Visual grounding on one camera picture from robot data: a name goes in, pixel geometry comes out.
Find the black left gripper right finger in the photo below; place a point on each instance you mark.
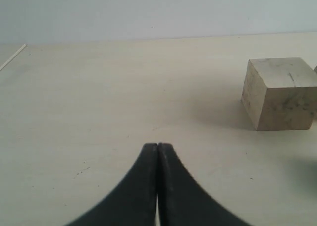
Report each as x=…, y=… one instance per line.
x=181, y=201

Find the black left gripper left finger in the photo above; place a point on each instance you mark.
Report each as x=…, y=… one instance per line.
x=133, y=201

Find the largest wooden cube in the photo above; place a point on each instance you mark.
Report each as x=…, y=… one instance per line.
x=280, y=94

